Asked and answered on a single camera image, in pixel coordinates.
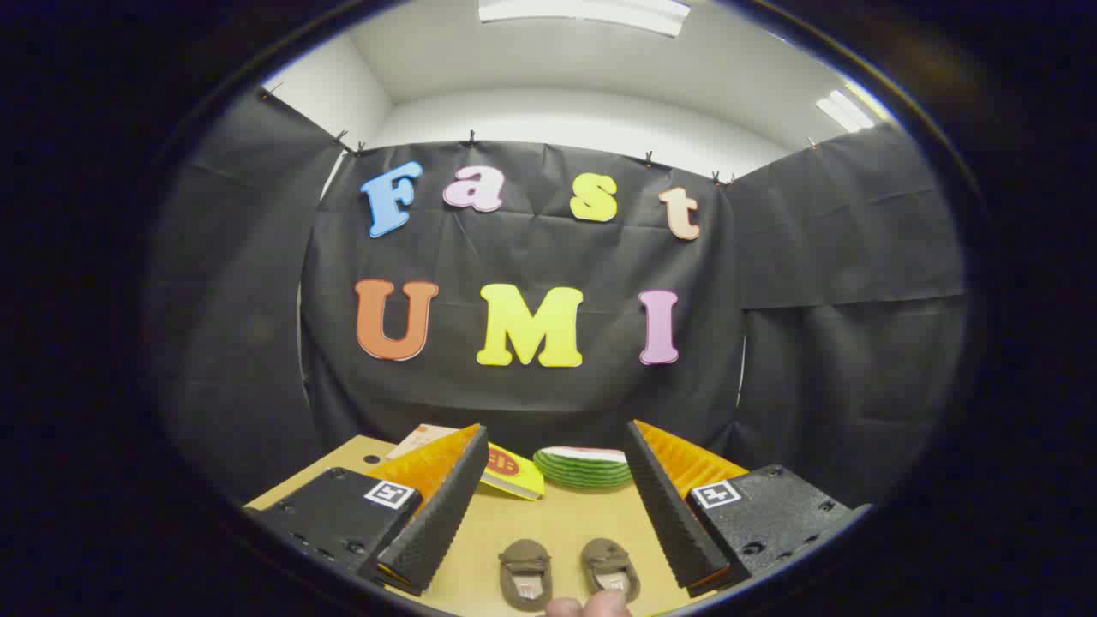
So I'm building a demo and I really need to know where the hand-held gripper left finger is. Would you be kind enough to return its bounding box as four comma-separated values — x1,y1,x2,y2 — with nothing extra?
244,423,489,597

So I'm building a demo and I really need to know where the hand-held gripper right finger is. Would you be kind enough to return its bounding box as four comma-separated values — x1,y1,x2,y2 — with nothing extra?
625,419,872,599

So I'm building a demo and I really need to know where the brown fuzzy slipper shoe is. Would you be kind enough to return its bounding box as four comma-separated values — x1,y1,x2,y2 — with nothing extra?
580,537,641,603
499,538,554,612

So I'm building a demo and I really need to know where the cream cover book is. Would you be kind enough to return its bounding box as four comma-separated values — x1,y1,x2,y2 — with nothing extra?
386,424,464,460

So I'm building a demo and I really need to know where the yellow book with red circle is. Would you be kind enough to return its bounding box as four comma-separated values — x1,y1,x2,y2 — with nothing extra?
480,441,546,502

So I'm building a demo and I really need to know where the watermelon slice plush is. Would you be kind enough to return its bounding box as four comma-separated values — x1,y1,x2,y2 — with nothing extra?
533,446,635,491

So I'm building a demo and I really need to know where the long ceiling light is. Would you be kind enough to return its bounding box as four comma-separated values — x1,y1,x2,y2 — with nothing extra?
478,0,692,39
816,88,875,134

